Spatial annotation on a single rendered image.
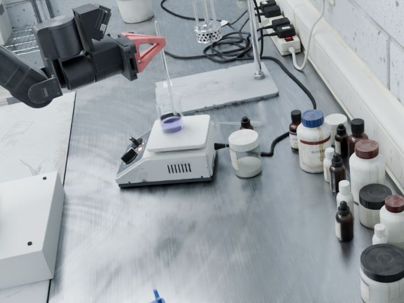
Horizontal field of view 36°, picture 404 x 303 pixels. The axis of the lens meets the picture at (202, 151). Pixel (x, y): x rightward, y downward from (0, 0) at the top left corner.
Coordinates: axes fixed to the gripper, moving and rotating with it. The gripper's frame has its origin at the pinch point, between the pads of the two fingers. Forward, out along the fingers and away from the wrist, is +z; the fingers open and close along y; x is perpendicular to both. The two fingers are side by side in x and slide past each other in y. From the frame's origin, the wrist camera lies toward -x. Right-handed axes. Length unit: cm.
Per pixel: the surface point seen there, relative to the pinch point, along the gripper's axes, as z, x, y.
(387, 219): 12, 21, -46
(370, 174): 18.1, 20.8, -35.9
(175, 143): -3.4, 18.9, -5.2
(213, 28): 22.8, 10.4, 21.9
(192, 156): -1.9, 21.1, -8.2
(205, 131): 3.3, 18.9, -5.3
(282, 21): 52, 22, 36
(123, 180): -14.0, 25.4, 0.5
